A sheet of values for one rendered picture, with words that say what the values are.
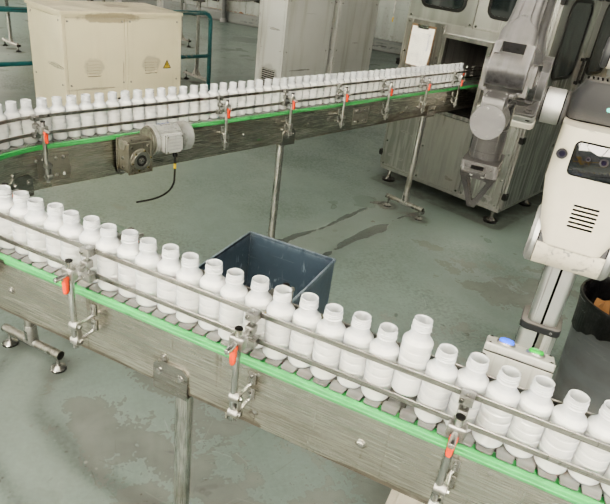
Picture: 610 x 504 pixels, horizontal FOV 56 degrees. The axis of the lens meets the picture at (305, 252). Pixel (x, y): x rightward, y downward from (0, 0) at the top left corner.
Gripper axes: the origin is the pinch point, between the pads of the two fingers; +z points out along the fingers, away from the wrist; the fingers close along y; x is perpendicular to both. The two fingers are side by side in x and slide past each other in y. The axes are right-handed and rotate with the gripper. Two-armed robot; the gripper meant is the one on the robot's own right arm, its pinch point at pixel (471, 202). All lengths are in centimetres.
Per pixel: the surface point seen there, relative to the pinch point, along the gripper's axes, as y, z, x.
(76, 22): -246, 28, -339
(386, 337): 16.0, 25.0, -7.0
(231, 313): 16, 33, -41
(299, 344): 16.1, 34.1, -24.3
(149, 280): 16, 33, -63
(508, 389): 16.4, 26.4, 16.5
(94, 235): 14, 28, -81
